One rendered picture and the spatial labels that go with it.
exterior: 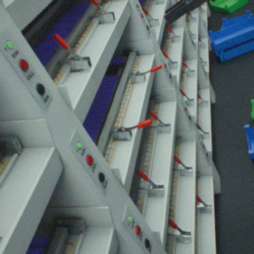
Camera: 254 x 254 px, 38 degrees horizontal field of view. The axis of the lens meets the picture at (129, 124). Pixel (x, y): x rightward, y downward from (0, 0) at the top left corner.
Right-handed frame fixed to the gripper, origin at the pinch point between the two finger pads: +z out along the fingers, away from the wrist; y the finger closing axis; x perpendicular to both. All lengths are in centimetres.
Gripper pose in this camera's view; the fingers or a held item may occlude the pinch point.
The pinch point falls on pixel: (176, 11)
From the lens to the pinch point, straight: 109.5
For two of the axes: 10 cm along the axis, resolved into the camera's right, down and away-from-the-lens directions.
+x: 6.3, 6.7, 3.8
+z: -7.6, 4.4, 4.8
